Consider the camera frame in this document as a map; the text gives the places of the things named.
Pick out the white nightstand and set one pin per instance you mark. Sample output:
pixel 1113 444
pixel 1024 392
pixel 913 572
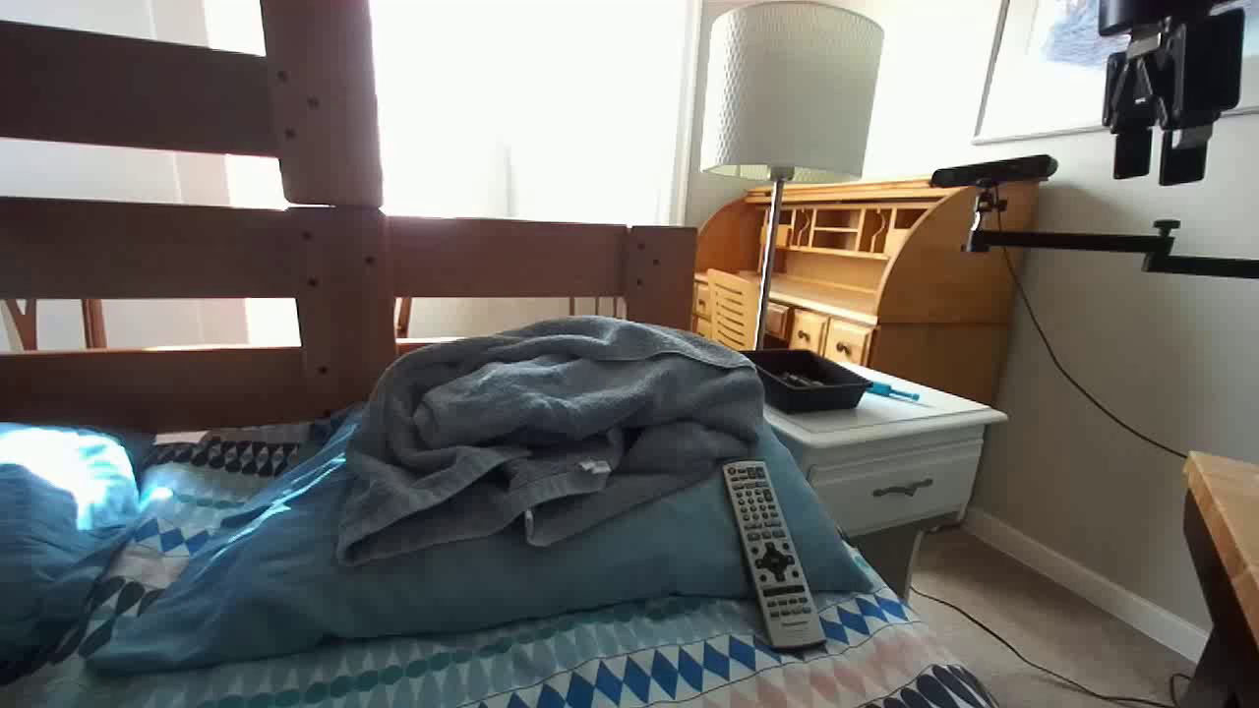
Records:
pixel 891 469

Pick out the framed wall picture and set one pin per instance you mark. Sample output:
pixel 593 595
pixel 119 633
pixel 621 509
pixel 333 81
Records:
pixel 1043 72

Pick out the light blue pillow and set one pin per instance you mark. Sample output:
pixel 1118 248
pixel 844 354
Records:
pixel 268 583

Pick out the grey-blue terry towel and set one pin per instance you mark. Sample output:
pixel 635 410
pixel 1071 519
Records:
pixel 558 426

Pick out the wooden roll-top desk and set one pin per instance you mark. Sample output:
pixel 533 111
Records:
pixel 869 271

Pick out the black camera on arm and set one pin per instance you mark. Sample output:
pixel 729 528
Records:
pixel 1032 166

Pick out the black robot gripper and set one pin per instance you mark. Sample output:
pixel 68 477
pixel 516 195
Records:
pixel 1181 67

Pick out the black tray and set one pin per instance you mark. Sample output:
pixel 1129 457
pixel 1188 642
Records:
pixel 807 383

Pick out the patterned blue white bedspread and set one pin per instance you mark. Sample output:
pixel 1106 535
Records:
pixel 645 655

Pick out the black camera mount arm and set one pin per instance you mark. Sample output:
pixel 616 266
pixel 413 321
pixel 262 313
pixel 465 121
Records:
pixel 1157 252

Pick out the wooden table right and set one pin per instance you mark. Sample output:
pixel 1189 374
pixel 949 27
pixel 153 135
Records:
pixel 1220 528

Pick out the white lamp shade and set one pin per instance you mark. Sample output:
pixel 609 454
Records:
pixel 789 82

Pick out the metal lamp pole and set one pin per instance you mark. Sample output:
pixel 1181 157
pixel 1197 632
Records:
pixel 780 173

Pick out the silver remote control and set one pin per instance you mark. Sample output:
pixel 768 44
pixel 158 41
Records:
pixel 772 564

